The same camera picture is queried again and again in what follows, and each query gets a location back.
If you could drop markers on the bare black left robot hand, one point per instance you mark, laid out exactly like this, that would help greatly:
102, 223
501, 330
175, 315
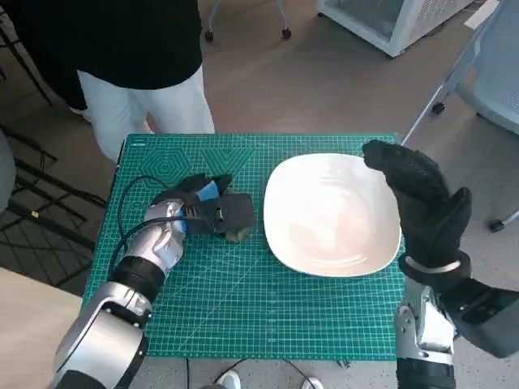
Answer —
194, 186

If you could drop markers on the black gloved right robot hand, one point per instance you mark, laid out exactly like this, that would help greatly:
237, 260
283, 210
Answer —
425, 206

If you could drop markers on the red toy grape bunch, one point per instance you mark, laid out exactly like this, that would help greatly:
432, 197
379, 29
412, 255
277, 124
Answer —
239, 236

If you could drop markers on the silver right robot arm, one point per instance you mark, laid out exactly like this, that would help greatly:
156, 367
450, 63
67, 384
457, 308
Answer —
425, 328

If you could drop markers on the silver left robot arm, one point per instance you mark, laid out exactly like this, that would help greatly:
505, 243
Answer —
109, 324

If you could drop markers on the white square plate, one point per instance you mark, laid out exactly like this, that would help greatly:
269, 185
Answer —
332, 210

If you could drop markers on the green cutting mat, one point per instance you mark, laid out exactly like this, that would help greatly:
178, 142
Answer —
263, 304

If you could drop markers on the grey mesh chair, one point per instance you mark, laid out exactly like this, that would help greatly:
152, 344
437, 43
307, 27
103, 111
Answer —
498, 81

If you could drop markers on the black metal rack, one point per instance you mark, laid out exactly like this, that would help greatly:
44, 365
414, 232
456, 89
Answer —
52, 233

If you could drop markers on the rolling chair legs with casters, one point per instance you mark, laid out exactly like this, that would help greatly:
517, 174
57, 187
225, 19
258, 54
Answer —
208, 35

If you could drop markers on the grey round seat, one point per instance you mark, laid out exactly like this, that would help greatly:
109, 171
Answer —
6, 174

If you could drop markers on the white cabinet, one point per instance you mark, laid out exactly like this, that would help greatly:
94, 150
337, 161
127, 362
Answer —
365, 20

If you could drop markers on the white robot foot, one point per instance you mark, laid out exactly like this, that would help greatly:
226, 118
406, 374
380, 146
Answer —
313, 383
229, 380

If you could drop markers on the light wooden desk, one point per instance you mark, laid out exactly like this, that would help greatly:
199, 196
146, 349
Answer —
28, 324

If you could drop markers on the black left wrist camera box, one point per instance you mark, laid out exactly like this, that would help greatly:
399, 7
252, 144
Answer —
237, 212

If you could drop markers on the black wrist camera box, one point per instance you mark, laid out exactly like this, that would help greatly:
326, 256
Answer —
237, 212
490, 316

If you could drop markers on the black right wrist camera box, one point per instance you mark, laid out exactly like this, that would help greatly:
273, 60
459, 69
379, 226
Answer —
490, 316

